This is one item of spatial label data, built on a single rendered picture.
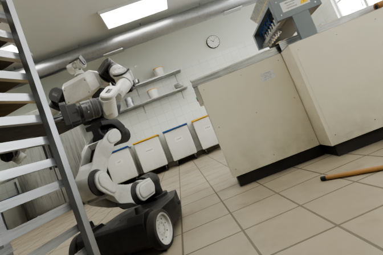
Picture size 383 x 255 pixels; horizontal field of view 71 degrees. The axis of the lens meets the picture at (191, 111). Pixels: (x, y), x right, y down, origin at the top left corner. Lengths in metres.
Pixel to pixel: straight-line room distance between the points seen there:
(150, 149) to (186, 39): 2.78
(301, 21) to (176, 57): 4.67
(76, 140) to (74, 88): 3.87
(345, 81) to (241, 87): 0.70
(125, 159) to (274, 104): 4.03
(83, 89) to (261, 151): 1.32
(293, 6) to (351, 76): 0.63
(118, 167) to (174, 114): 1.72
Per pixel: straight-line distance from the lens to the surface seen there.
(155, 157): 5.56
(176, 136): 5.53
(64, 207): 1.16
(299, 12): 2.13
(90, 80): 1.74
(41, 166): 1.14
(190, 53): 6.53
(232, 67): 2.13
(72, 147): 5.65
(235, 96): 2.08
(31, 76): 1.25
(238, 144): 2.07
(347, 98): 2.10
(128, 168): 5.65
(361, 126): 2.13
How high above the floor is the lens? 0.50
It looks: 5 degrees up
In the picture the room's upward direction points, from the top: 21 degrees counter-clockwise
